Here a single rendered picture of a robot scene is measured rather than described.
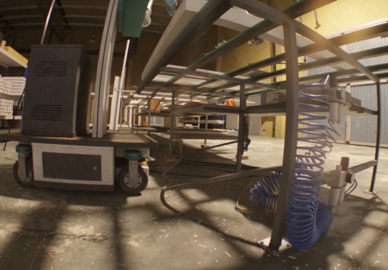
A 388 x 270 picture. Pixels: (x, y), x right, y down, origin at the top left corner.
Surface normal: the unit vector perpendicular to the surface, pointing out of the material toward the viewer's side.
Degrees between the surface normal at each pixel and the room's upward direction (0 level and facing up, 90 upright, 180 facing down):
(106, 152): 90
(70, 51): 90
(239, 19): 90
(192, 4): 90
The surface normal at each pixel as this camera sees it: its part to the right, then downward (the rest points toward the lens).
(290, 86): -0.92, -0.04
